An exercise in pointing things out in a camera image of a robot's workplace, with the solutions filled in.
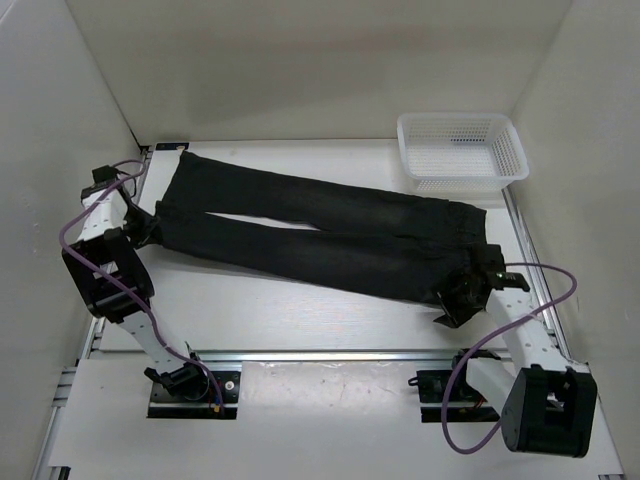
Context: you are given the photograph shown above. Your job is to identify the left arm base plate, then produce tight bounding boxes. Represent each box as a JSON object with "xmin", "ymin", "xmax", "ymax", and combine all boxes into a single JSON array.
[{"xmin": 144, "ymin": 363, "xmax": 241, "ymax": 420}]

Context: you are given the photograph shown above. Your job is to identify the front aluminium rail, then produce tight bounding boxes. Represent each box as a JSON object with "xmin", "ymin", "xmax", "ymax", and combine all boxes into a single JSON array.
[{"xmin": 89, "ymin": 349, "xmax": 571, "ymax": 371}]

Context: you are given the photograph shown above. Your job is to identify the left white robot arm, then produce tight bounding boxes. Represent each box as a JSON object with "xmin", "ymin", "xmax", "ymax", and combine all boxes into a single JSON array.
[{"xmin": 59, "ymin": 163, "xmax": 210, "ymax": 402}]

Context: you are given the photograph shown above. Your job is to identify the aluminium rail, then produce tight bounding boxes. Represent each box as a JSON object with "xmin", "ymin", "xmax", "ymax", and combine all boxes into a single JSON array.
[
  {"xmin": 34, "ymin": 144, "xmax": 153, "ymax": 480},
  {"xmin": 502, "ymin": 187, "xmax": 572, "ymax": 360},
  {"xmin": 89, "ymin": 349, "xmax": 571, "ymax": 371}
]

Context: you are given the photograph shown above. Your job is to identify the left aluminium rail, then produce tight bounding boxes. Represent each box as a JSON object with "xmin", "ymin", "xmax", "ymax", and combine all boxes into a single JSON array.
[{"xmin": 34, "ymin": 144, "xmax": 153, "ymax": 480}]

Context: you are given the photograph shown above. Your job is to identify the blue corner label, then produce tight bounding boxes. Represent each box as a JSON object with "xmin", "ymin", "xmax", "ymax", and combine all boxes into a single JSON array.
[{"xmin": 154, "ymin": 142, "xmax": 190, "ymax": 151}]

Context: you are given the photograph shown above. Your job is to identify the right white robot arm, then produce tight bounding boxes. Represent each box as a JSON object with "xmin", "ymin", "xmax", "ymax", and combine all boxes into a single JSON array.
[{"xmin": 434, "ymin": 244, "xmax": 598, "ymax": 458}]

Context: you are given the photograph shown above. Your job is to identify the right aluminium rail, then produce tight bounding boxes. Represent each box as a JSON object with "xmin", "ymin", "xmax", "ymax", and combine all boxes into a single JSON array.
[{"xmin": 502, "ymin": 187, "xmax": 572, "ymax": 360}]

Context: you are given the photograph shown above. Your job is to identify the white perforated plastic basket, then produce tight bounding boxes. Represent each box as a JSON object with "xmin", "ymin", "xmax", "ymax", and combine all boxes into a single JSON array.
[{"xmin": 397, "ymin": 112, "xmax": 529, "ymax": 195}]

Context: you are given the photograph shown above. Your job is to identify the black trousers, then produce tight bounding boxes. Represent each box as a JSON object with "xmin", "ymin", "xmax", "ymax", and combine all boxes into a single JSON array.
[{"xmin": 155, "ymin": 152, "xmax": 486, "ymax": 304}]

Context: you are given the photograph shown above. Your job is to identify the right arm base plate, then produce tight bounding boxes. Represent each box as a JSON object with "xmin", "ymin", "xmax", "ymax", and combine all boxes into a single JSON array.
[{"xmin": 407, "ymin": 348, "xmax": 499, "ymax": 424}]

